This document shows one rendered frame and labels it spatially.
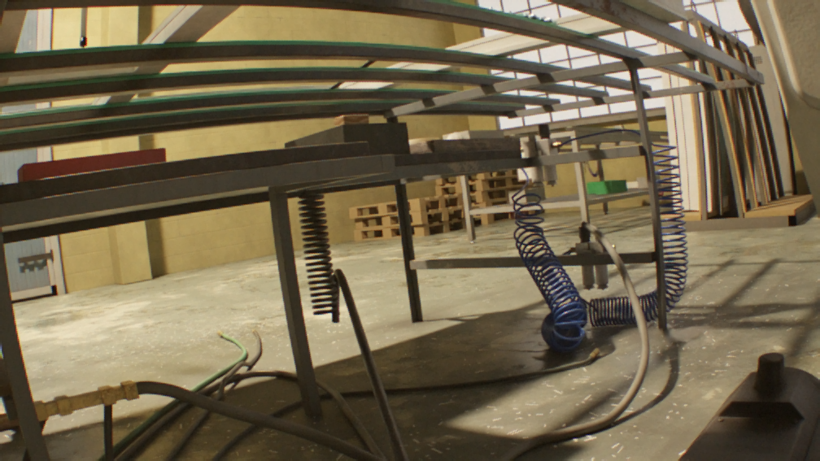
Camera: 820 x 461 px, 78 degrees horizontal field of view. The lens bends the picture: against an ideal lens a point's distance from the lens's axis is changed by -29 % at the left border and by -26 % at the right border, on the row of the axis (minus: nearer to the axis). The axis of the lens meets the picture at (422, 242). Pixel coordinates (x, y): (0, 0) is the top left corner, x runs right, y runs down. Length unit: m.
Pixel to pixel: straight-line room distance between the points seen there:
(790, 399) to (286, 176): 0.84
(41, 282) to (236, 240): 2.83
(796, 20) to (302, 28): 8.79
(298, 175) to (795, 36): 0.86
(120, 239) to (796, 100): 6.80
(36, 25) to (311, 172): 6.66
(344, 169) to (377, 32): 8.83
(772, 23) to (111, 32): 7.17
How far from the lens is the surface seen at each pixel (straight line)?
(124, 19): 7.49
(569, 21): 1.80
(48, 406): 0.99
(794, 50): 0.46
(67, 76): 1.45
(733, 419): 0.75
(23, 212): 0.91
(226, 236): 7.98
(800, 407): 0.74
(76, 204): 0.93
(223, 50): 1.34
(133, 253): 7.03
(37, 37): 7.52
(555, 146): 2.17
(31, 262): 7.08
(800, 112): 0.46
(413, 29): 10.50
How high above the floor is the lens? 0.48
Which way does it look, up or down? 4 degrees down
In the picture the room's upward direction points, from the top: 7 degrees counter-clockwise
